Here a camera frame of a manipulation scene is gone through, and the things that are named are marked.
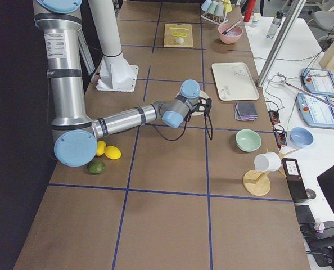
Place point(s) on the white mug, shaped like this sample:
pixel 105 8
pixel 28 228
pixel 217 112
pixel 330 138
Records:
pixel 267 162

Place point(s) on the grey cup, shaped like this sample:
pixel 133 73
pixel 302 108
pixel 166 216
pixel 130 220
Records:
pixel 219 10

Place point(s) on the white wire cup rack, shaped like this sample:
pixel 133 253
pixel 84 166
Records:
pixel 216 17

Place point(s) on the black box white label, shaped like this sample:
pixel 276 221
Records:
pixel 294 180

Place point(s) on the upper teach pendant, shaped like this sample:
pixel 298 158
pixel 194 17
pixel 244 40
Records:
pixel 318 81

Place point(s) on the cream round plate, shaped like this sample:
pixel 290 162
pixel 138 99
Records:
pixel 201 105

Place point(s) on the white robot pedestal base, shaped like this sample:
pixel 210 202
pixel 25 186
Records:
pixel 116 74

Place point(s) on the cream bear tray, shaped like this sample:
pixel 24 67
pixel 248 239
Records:
pixel 234 82

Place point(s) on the wooden mug tree stand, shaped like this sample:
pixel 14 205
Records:
pixel 257 183

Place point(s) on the blue bowl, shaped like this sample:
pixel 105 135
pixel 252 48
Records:
pixel 301 137

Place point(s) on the water bottle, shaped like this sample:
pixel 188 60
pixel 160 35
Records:
pixel 276 22

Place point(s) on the red cylinder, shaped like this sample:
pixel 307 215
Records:
pixel 249 9

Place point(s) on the lower teach pendant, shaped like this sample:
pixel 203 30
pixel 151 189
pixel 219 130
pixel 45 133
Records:
pixel 315 112

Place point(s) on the clear ice cubes pile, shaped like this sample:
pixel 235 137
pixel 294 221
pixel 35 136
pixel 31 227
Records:
pixel 233 33

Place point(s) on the paper cup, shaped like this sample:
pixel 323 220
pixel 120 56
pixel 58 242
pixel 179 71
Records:
pixel 256 18

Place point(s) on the folded grey purple cloth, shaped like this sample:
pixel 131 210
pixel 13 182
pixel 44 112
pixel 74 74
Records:
pixel 245 111

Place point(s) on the teach pendant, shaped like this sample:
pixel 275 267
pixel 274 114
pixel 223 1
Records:
pixel 315 112
pixel 318 81

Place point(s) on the green bowl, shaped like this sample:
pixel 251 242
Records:
pixel 248 140

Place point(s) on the yellow plastic knife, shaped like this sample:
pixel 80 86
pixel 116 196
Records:
pixel 178 28

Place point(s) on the metal black-tipped muddler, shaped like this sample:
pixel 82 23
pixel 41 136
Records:
pixel 231 28

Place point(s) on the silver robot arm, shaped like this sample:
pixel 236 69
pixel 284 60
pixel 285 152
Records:
pixel 75 134

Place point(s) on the bamboo cutting board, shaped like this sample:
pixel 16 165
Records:
pixel 169 40

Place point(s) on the pink bowl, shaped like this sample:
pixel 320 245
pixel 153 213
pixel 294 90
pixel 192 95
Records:
pixel 226 39

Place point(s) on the aluminium camera mount post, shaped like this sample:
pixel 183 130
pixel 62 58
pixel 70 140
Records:
pixel 288 23

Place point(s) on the yellow lemon near edge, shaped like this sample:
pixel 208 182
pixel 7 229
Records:
pixel 101 145

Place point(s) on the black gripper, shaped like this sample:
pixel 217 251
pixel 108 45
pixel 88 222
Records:
pixel 194 109

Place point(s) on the yellow cup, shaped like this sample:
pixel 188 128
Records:
pixel 227 6

